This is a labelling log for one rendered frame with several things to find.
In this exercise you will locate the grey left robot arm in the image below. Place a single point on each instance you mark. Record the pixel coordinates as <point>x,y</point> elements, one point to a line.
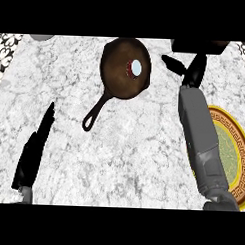
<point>26,195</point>

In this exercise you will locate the grey round object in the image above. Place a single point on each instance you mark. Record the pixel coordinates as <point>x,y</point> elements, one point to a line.
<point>41,37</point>

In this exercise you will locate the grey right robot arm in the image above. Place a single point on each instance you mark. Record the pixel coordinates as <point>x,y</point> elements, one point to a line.
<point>200,137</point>

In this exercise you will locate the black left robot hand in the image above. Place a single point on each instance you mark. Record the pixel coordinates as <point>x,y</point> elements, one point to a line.
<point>29,159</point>

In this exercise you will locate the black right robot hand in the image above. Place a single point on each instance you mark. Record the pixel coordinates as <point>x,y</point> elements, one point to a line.
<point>195,73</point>

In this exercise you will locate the dark brown frying pan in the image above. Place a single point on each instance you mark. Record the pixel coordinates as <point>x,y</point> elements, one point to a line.
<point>119,74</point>

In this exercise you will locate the dark appliance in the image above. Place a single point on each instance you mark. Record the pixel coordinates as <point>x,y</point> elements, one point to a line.
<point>197,46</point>

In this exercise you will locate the yellow rimmed brown green plate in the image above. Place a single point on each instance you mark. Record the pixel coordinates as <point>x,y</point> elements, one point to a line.
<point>231,155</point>

